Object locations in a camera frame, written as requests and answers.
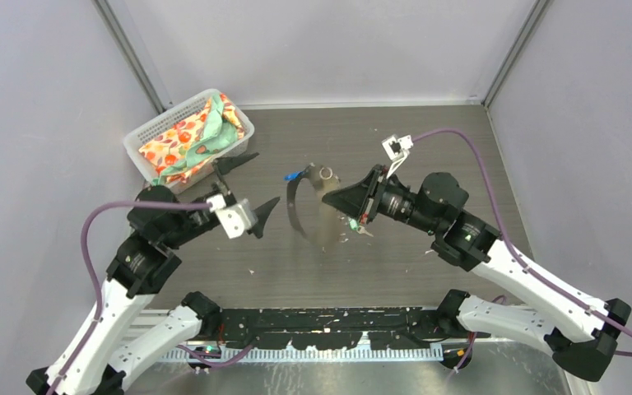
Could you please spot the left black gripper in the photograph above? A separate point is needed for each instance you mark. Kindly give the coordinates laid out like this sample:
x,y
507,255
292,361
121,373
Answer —
x,y
262,212

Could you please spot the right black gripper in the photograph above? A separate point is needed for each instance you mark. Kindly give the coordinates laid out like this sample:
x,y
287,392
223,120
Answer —
x,y
360,200

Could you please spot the green tagged key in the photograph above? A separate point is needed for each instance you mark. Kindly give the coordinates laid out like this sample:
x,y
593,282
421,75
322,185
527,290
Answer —
x,y
358,227

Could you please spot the metal keyring holder plate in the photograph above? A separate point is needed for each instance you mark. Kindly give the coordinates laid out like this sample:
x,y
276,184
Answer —
x,y
323,180

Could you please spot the blue tagged key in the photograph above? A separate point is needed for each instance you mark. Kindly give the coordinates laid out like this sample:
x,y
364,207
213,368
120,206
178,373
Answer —
x,y
294,176

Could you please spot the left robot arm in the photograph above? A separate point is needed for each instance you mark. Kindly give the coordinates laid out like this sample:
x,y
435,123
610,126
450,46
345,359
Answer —
x,y
96,361

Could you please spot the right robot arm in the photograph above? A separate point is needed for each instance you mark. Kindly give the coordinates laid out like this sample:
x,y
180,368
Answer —
x,y
578,331

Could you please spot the white plastic basket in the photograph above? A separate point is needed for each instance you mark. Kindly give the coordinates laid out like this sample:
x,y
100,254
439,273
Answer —
x,y
196,125

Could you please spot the colourful patterned cloth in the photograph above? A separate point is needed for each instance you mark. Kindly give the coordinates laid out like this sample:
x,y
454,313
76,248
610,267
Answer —
x,y
201,133

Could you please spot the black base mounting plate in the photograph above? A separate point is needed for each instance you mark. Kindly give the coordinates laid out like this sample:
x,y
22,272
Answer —
x,y
400,328

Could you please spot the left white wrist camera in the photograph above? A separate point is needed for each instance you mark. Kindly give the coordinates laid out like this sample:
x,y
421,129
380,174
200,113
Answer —
x,y
236,218

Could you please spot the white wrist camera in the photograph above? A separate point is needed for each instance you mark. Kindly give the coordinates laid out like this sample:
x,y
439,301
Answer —
x,y
236,218
397,149

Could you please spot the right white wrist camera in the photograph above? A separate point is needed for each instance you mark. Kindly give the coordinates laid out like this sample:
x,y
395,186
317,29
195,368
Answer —
x,y
397,149

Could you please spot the white slotted cable duct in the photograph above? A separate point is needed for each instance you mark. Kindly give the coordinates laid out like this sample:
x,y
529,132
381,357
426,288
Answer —
x,y
357,354

